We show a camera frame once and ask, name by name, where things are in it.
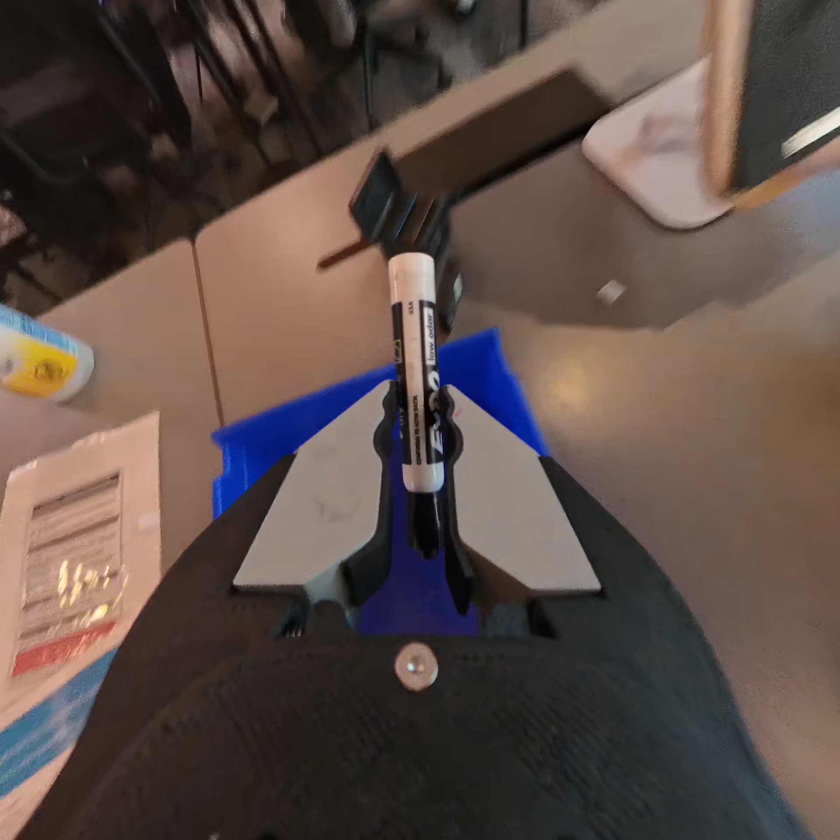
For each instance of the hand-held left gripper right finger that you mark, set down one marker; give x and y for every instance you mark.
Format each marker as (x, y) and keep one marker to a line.
(525, 525)

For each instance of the black white dry erase marker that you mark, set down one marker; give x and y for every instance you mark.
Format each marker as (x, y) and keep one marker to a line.
(413, 315)

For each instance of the white barcode label sheet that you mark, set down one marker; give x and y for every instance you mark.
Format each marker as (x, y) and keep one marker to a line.
(79, 512)

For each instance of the black wooden book stand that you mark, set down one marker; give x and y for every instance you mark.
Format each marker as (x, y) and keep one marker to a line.
(787, 79)

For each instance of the blue plastic bin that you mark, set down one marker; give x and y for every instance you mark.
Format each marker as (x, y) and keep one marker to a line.
(499, 387)

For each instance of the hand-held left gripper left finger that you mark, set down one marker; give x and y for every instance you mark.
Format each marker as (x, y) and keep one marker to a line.
(315, 518)

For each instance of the black charger case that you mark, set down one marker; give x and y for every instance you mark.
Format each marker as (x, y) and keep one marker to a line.
(377, 197)

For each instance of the small white paper scrap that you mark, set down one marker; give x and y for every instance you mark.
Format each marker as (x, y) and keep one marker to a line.
(610, 292)

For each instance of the white wipes canister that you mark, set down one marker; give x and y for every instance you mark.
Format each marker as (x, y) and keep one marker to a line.
(39, 354)

